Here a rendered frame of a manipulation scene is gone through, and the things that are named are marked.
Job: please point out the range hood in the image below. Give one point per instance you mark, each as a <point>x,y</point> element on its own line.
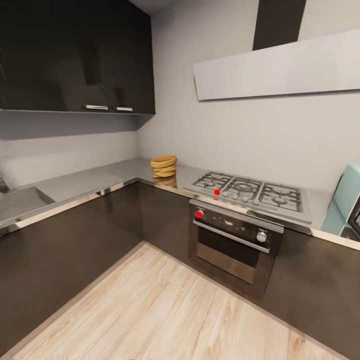
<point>279,63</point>

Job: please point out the popcorn bag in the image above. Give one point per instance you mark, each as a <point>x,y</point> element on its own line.
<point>164,166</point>

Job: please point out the drop in sink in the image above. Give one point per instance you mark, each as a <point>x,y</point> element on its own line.
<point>18,203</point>

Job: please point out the burner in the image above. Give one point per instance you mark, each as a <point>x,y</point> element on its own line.
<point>280,199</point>

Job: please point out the oven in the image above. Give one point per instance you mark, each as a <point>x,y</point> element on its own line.
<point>237,247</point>

